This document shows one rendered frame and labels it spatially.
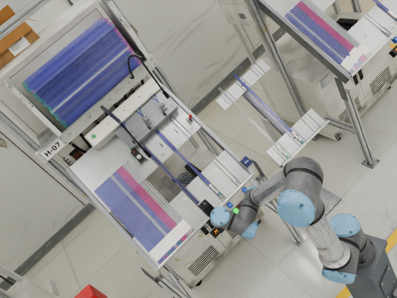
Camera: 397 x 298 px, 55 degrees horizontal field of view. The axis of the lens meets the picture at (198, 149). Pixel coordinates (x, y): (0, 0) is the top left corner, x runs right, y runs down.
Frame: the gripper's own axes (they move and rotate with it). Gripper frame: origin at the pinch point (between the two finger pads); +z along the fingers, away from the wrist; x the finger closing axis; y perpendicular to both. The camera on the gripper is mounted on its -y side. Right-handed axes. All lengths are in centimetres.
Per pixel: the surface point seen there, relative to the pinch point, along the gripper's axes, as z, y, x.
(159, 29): 124, -163, 94
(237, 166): 9.5, -11.4, 28.3
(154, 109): 4, -63, 18
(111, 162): 10, -60, -18
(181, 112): 10, -54, 28
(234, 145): 139, -38, 68
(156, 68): 2, -79, 34
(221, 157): 9.5, -20.4, 25.9
